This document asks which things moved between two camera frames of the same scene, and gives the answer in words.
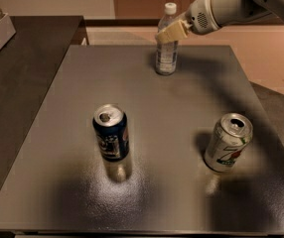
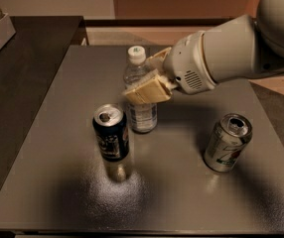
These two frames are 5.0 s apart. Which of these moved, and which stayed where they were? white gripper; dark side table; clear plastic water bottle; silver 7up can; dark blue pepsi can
Moved: white gripper; clear plastic water bottle
Stayed: dark side table; silver 7up can; dark blue pepsi can
